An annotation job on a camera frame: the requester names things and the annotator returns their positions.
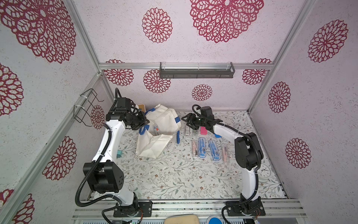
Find clear stationery pack in bag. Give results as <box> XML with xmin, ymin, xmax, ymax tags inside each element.
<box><xmin>153</xmin><ymin>125</ymin><xmax>161</xmax><ymax>136</ymax></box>

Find black wire wall rack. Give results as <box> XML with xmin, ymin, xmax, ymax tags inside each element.
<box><xmin>72</xmin><ymin>88</ymin><xmax>102</xmax><ymax>127</ymax></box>

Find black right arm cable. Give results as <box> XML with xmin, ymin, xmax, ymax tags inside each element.
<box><xmin>191</xmin><ymin>104</ymin><xmax>261</xmax><ymax>224</ymax></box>

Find white tissue box wooden lid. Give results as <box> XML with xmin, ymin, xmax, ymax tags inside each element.
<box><xmin>137</xmin><ymin>104</ymin><xmax>146</xmax><ymax>112</ymax></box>

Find clear pink compass case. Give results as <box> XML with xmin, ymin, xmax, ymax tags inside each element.
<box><xmin>222</xmin><ymin>145</ymin><xmax>230</xmax><ymax>163</ymax></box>
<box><xmin>192</xmin><ymin>140</ymin><xmax>198</xmax><ymax>159</ymax></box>

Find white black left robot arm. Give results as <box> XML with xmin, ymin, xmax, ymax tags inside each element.
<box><xmin>75</xmin><ymin>111</ymin><xmax>149</xmax><ymax>207</ymax></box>

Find white alarm clock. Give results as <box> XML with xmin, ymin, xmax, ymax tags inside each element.
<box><xmin>258</xmin><ymin>163</ymin><xmax>272</xmax><ymax>182</ymax></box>

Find small clear stationery pack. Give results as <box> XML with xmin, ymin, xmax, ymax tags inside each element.
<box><xmin>184</xmin><ymin>125</ymin><xmax>191</xmax><ymax>137</ymax></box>

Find clear blue compass set case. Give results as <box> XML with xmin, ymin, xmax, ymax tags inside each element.
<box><xmin>198</xmin><ymin>137</ymin><xmax>207</xmax><ymax>158</ymax></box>

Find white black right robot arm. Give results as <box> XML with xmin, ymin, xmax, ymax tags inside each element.
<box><xmin>181</xmin><ymin>113</ymin><xmax>263</xmax><ymax>203</ymax></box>

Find small teal eraser block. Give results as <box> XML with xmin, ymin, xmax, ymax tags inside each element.
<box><xmin>117</xmin><ymin>150</ymin><xmax>123</xmax><ymax>158</ymax></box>

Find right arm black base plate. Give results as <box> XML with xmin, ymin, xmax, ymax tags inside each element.
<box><xmin>226</xmin><ymin>197</ymin><xmax>266</xmax><ymax>217</ymax></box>

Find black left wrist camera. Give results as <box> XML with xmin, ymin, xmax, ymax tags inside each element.
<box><xmin>115</xmin><ymin>98</ymin><xmax>132</xmax><ymax>111</ymax></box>

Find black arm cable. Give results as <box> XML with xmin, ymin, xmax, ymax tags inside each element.
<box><xmin>75</xmin><ymin>124</ymin><xmax>124</xmax><ymax>208</ymax></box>
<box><xmin>191</xmin><ymin>104</ymin><xmax>261</xmax><ymax>224</ymax></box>

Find white canvas bag blue handles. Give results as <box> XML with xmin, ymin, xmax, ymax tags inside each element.
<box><xmin>136</xmin><ymin>104</ymin><xmax>182</xmax><ymax>159</ymax></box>

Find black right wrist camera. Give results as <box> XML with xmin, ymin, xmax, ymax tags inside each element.
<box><xmin>200</xmin><ymin>106</ymin><xmax>214</xmax><ymax>120</ymax></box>

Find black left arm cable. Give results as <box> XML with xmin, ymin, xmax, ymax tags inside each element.
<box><xmin>75</xmin><ymin>124</ymin><xmax>124</xmax><ymax>208</ymax></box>

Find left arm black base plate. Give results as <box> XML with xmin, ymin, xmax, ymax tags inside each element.
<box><xmin>113</xmin><ymin>201</ymin><xmax>153</xmax><ymax>218</ymax></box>

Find blue round object at base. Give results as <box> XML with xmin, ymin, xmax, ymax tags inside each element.
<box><xmin>206</xmin><ymin>216</ymin><xmax>222</xmax><ymax>224</ymax></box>

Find beige cushion at base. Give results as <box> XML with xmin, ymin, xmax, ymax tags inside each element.
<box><xmin>163</xmin><ymin>214</ymin><xmax>200</xmax><ymax>224</ymax></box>

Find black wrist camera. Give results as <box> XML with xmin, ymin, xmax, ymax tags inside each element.
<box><xmin>115</xmin><ymin>98</ymin><xmax>132</xmax><ymax>111</ymax></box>
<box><xmin>200</xmin><ymin>106</ymin><xmax>214</xmax><ymax>120</ymax></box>

